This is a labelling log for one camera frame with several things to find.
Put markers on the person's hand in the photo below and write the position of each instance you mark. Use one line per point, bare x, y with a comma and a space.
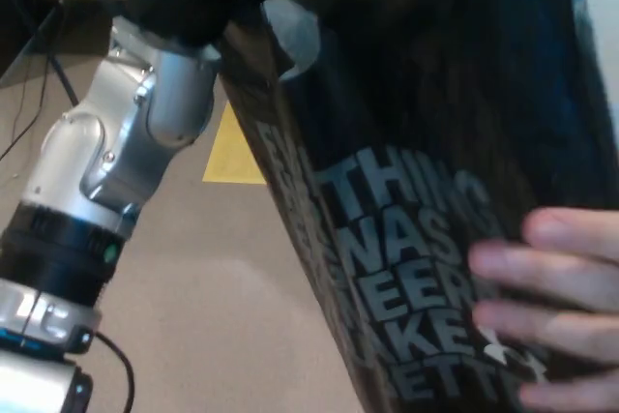
570, 297

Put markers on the black printed t-shirt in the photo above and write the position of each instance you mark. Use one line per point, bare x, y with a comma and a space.
411, 118

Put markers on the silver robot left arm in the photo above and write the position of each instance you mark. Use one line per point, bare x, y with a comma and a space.
116, 142

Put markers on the yellow paper sheet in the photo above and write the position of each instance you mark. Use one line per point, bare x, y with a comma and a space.
232, 161

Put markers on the black cabinet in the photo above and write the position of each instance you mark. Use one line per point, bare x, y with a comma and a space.
19, 31

